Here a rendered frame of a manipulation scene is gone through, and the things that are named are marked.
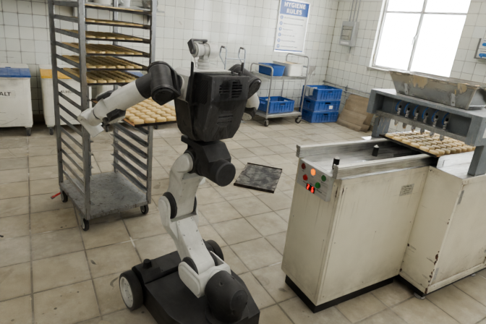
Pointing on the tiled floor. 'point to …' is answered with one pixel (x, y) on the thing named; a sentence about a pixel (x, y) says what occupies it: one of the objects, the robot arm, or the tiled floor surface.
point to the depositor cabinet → (445, 230)
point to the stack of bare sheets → (259, 178)
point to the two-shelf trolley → (281, 91)
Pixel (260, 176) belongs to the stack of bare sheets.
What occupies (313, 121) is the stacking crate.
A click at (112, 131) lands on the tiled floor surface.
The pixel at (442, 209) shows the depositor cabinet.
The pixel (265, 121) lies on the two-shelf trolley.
